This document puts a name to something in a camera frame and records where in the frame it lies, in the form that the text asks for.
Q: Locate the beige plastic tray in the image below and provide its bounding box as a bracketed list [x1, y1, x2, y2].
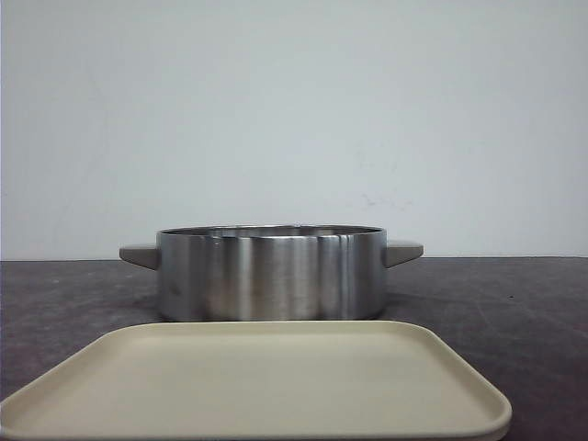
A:
[1, 321, 513, 440]

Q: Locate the stainless steel steamer pot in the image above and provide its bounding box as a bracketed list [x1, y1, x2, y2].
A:
[119, 225, 424, 322]

